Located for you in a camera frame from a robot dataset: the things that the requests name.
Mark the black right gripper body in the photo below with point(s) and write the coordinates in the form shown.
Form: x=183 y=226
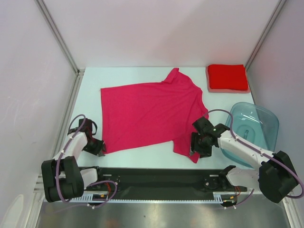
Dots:
x=204 y=149

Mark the magenta pink t shirt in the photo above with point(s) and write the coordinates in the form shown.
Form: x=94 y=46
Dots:
x=145 y=114

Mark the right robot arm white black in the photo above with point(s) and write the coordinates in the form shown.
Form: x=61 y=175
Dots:
x=271 y=173

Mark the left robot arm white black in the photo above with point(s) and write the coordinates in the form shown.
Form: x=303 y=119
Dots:
x=63 y=180

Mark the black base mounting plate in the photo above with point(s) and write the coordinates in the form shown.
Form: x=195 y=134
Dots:
x=163 y=184

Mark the teal transparent plastic bin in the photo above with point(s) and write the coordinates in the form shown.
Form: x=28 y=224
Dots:
x=254 y=124

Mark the folded light pink t shirt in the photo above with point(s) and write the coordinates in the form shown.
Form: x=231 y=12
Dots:
x=231 y=91

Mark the folded red t shirt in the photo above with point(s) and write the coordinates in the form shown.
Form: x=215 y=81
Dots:
x=228 y=77

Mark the left aluminium frame post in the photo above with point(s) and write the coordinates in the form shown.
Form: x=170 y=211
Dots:
x=56 y=33

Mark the aluminium frame post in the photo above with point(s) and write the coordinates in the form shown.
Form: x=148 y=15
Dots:
x=273 y=18
x=56 y=33

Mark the front aluminium frame rail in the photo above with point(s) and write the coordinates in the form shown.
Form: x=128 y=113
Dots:
x=266 y=186

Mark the right aluminium frame post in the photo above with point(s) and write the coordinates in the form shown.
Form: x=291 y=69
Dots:
x=273 y=18

